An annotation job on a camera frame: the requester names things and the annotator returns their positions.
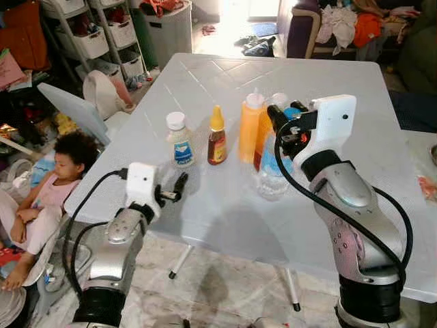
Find clear water bottle blue cap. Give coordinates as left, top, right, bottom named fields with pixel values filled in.
left=255, top=107, right=303, bottom=201

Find bottle with white cap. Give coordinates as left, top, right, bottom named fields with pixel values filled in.
left=271, top=92, right=291, bottom=111

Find orange squeeze sauce bottle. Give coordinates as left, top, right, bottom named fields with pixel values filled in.
left=238, top=89, right=272, bottom=166

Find white mayonnaise bottle blue label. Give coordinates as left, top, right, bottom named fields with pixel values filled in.
left=166, top=111, right=196, bottom=168

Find white folding table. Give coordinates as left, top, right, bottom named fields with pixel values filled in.
left=64, top=53, right=437, bottom=312

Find brown sauce bottle yellow cap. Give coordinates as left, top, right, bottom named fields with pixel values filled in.
left=207, top=105, right=228, bottom=166

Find dark shoes pile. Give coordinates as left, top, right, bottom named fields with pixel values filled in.
left=235, top=36, right=278, bottom=58

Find blue door mat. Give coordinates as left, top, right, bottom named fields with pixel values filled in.
left=249, top=22, right=280, bottom=38

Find white garment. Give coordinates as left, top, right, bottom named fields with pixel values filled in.
left=317, top=5, right=358, bottom=50

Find orange garment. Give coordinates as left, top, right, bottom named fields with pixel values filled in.
left=352, top=12, right=382, bottom=49

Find dark blue cushion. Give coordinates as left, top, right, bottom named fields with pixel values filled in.
left=388, top=90, right=437, bottom=133

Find child in pink clothes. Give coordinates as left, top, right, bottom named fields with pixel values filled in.
left=0, top=131, right=100, bottom=292

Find grey flat board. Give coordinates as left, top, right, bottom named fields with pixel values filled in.
left=37, top=83, right=111, bottom=146

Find green sofa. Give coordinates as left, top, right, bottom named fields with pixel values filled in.
left=397, top=5, right=437, bottom=94

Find small white side table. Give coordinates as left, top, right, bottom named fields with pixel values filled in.
left=401, top=129, right=437, bottom=206

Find white laundry hamper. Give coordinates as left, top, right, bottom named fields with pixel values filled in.
left=139, top=0, right=194, bottom=69

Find clear plastic bag red contents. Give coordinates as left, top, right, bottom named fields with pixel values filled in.
left=417, top=174, right=437, bottom=203

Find white drawer storage rack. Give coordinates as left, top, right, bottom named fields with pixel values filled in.
left=40, top=0, right=148, bottom=84

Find orange fabric bag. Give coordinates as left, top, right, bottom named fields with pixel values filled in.
left=0, top=0, right=51, bottom=71

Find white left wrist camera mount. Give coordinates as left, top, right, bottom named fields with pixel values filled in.
left=126, top=163, right=162, bottom=218

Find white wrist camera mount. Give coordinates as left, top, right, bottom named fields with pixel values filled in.
left=126, top=163, right=162, bottom=218
left=292, top=94, right=358, bottom=173

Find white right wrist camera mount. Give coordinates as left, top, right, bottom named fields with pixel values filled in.
left=292, top=94, right=358, bottom=173

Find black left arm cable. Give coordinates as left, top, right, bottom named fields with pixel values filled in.
left=61, top=167, right=130, bottom=296

